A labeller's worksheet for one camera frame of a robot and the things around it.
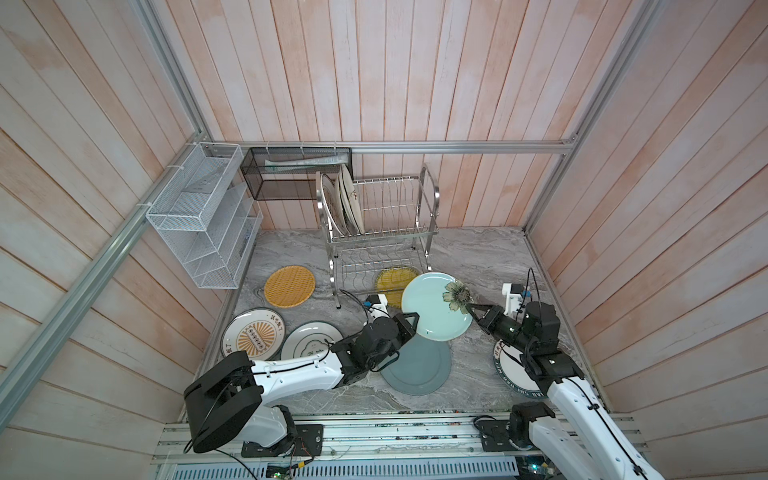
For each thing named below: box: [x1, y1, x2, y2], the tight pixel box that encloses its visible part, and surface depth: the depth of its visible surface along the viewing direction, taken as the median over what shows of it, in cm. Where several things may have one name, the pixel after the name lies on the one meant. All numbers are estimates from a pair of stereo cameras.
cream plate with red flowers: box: [340, 164, 365, 235], surface depth 87 cm
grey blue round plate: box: [380, 334, 452, 396], surface depth 85 cm
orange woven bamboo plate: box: [264, 265, 316, 309], surface depth 104 cm
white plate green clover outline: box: [280, 320, 343, 360], surface depth 92 cm
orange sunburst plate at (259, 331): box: [220, 307, 286, 361], surface depth 94 cm
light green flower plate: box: [401, 272, 474, 342], surface depth 80 cm
